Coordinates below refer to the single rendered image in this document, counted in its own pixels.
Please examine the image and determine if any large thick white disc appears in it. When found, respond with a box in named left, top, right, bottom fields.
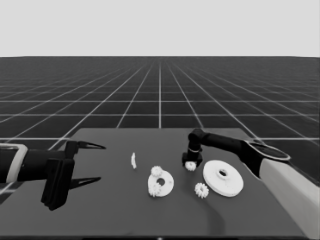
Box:
left=202, top=159, right=245, bottom=198

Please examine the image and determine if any white round carrier with pins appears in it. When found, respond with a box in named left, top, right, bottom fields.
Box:
left=147, top=169, right=175, bottom=198

